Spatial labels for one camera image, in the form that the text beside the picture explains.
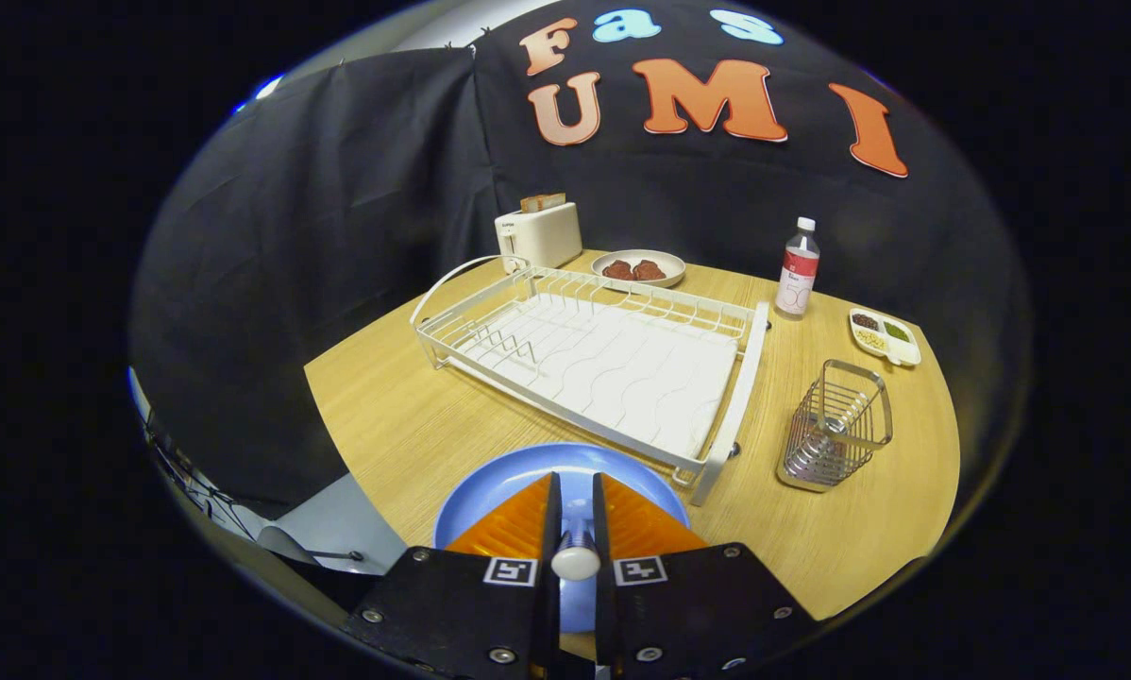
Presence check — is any white divided dish with beans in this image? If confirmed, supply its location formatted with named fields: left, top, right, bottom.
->
left=849, top=308, right=922, bottom=368

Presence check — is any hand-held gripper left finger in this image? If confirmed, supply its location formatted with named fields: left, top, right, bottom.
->
left=344, top=472, right=564, bottom=680

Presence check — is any metal wire basket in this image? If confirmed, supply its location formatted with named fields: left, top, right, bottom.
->
left=777, top=359, right=894, bottom=493

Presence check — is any white wire dish rack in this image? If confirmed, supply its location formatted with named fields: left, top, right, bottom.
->
left=414, top=264, right=772, bottom=507

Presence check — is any white toaster cable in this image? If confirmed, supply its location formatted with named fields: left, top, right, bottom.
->
left=410, top=255, right=529, bottom=327

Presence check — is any blue plate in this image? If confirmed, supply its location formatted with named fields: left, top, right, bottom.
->
left=433, top=442, right=691, bottom=634

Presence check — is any spoon with blue striped handle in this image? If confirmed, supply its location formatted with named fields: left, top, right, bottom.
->
left=551, top=499, right=602, bottom=583

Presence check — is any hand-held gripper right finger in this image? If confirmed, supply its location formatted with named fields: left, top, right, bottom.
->
left=592, top=472, right=821, bottom=680

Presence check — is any beige plate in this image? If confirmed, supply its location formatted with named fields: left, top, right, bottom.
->
left=591, top=249, right=687, bottom=288

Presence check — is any white toaster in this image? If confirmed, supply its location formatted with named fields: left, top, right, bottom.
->
left=495, top=202, right=583, bottom=273

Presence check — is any clear bottle with red label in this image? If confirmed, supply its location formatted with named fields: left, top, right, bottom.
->
left=775, top=217, right=821, bottom=320

